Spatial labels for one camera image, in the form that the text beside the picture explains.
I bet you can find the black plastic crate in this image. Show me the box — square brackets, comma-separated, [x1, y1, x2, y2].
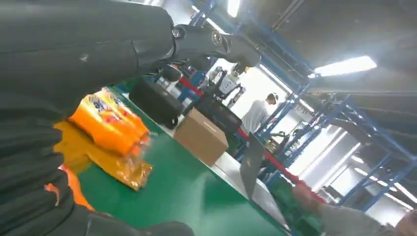
[195, 96, 243, 139]

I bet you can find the grey laptop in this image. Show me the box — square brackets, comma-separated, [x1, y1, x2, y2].
[239, 133, 266, 200]

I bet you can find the yellow plastic sheet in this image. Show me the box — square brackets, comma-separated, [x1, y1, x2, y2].
[53, 120, 154, 192]

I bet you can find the black carry case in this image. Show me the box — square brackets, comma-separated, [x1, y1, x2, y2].
[128, 80, 184, 130]

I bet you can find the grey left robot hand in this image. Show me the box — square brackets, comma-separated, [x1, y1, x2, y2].
[0, 0, 262, 124]

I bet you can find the ceiling light strip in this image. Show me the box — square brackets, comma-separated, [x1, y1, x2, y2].
[226, 0, 242, 19]
[307, 55, 378, 79]

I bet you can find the standing person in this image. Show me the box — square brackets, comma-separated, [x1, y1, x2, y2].
[240, 92, 279, 135]

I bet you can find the brown cardboard box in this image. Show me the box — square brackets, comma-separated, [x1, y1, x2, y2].
[173, 107, 229, 167]

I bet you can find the seated person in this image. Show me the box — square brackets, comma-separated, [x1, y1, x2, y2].
[292, 184, 417, 236]

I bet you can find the white humanoid robot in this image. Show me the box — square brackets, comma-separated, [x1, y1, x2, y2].
[208, 65, 246, 108]

